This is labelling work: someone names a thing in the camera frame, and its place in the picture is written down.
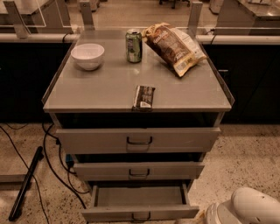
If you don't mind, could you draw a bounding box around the black floor cable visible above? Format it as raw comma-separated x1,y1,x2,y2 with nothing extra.
42,122,90,210

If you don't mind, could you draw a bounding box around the grey post middle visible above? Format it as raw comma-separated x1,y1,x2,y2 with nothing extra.
79,0,95,31

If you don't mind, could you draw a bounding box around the blue power plug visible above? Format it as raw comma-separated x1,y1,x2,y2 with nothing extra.
66,154,74,167

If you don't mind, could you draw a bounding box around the grey bottom drawer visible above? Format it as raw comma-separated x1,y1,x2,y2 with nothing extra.
81,182,200,222

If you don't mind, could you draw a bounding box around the white counter rail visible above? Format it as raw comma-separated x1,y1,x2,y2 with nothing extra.
0,33,280,46

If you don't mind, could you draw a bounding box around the brown chip bag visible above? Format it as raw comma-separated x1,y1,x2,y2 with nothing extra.
142,23,207,77

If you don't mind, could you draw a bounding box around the grey drawer cabinet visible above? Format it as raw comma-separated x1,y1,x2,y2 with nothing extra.
41,28,235,187

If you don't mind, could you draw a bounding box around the grey top drawer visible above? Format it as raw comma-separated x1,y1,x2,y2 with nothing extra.
57,128,221,154

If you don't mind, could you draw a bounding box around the green soda can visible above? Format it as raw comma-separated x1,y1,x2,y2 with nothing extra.
125,29,143,63

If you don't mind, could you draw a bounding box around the grey drawer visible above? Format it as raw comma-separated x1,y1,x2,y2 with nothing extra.
81,182,200,222
73,162,204,181
57,128,221,154

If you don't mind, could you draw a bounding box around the dark snack bar wrapper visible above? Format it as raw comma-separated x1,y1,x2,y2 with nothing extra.
132,86,156,112

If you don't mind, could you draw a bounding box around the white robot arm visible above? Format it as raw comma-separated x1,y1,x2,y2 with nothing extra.
195,187,280,224

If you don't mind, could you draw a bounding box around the thin black cable left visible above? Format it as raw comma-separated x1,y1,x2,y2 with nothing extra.
0,122,51,224

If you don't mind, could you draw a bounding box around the grey post right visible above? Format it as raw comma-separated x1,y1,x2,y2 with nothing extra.
188,1,203,37

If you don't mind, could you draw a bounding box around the grey post left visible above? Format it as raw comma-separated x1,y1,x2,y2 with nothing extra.
3,0,30,39

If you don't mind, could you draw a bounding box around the grey post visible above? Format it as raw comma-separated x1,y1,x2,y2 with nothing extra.
79,0,95,31
188,1,203,37
3,0,30,39

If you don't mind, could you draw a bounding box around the grey middle drawer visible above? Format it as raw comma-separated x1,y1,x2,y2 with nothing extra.
73,162,204,181

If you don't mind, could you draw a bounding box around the black bar on floor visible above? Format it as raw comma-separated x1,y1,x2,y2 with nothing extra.
8,146,44,221

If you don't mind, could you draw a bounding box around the white bowl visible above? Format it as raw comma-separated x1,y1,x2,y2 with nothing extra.
71,44,105,71

